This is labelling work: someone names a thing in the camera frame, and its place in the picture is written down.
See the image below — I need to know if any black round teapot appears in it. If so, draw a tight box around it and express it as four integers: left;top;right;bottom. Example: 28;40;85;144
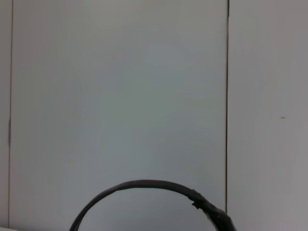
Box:
69;180;236;231

